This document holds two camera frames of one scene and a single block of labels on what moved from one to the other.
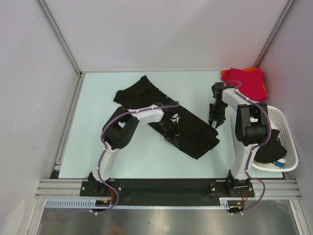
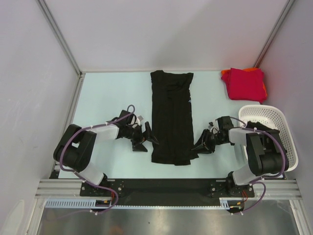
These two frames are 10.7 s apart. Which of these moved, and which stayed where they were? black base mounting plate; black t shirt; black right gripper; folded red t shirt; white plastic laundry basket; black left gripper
Moved: black t shirt; black left gripper; black right gripper
Stayed: black base mounting plate; folded red t shirt; white plastic laundry basket
